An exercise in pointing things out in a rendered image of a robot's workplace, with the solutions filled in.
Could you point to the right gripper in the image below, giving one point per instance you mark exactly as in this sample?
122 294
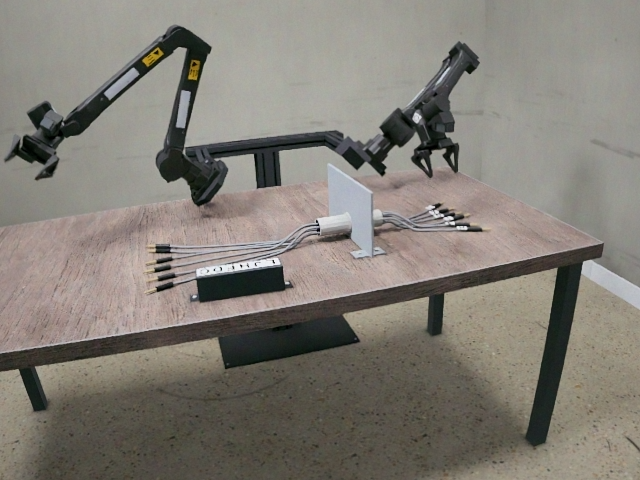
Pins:
31 152

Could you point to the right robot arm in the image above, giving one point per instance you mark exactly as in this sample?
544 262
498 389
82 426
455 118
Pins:
169 161

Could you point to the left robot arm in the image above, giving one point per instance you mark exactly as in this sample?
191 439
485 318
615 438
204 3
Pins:
400 128

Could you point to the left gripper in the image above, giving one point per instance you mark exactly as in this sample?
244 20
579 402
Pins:
437 144

